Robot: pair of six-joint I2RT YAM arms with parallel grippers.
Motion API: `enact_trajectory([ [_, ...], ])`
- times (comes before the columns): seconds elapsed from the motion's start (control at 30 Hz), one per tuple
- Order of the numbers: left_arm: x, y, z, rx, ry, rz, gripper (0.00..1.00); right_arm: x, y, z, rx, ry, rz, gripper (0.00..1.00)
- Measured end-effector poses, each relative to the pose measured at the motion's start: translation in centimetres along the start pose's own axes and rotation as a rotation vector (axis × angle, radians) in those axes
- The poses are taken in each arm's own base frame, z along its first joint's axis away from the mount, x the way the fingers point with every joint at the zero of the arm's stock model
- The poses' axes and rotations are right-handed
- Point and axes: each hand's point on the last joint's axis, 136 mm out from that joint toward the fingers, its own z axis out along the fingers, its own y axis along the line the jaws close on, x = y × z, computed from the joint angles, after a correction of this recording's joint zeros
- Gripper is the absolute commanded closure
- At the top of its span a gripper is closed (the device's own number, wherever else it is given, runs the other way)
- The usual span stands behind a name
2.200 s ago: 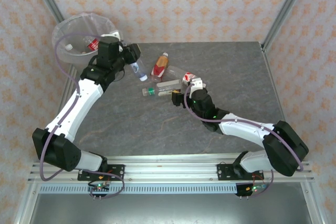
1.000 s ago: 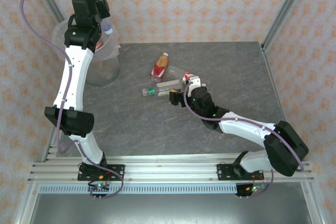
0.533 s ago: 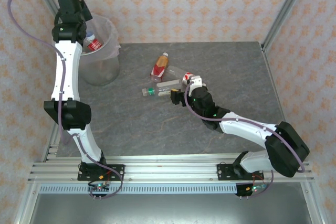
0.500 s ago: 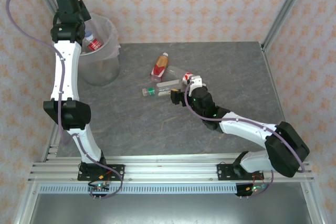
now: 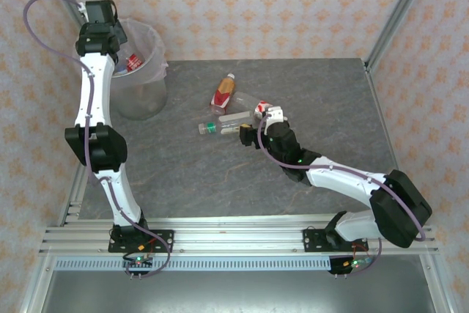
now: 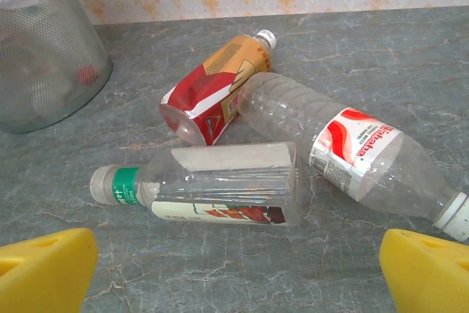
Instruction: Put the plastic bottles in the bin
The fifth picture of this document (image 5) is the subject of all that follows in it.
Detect clear bottle green neck band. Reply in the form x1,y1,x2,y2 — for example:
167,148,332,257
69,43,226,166
198,110,254,135

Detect clear bottle red cap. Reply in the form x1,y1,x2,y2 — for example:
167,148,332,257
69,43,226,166
125,53,144,73

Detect red and orange label bottle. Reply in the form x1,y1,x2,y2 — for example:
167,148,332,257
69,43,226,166
210,73,236,115

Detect translucent plastic bin liner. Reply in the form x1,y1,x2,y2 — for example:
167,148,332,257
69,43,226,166
72,18,169,89

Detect clear plastic trash bin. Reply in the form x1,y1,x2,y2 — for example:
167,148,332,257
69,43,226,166
72,18,169,121

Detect aluminium extrusion cross beam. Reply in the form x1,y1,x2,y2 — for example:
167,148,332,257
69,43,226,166
38,217,440,257

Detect small LED circuit board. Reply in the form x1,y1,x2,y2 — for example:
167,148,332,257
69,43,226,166
331,256,374,274
122,252,155,269

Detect grey metal shelf panel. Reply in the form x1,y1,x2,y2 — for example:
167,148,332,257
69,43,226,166
40,270,437,313

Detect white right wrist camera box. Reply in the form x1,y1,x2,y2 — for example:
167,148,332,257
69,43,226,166
262,106,289,123

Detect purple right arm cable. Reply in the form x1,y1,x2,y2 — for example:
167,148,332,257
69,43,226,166
257,113,426,278

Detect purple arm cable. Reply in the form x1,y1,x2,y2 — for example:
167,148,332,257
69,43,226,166
257,113,426,278
23,0,172,279

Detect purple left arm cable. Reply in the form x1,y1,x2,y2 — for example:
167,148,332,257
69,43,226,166
23,0,172,279

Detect aluminium table side rail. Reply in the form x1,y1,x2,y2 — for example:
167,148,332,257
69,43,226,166
364,58,404,174
56,162,91,228

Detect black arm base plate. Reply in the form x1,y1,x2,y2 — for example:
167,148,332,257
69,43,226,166
303,228,367,254
108,229,175,254

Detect white slotted cable duct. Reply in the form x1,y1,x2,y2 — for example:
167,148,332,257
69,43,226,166
54,257,333,272

